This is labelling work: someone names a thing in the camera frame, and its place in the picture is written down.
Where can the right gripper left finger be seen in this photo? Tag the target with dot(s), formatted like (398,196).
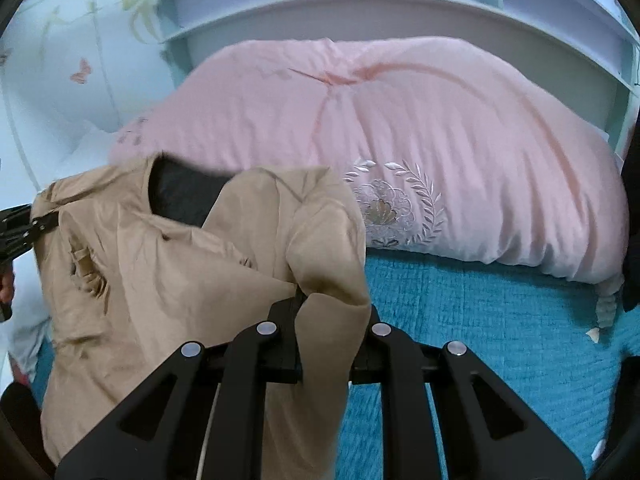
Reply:
(200,414)

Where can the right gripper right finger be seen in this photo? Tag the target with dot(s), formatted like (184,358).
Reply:
(446,414)

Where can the tan beige jacket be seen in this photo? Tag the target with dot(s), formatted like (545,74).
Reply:
(127,286)

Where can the person's left hand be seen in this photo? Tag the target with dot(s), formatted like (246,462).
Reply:
(7,291)

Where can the teal quilted bedspread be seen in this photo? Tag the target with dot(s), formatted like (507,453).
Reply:
(536,332)

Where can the pink quilted duvet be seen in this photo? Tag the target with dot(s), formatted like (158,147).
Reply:
(448,149)

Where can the light blue headboard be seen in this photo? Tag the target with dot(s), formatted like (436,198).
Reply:
(584,52)

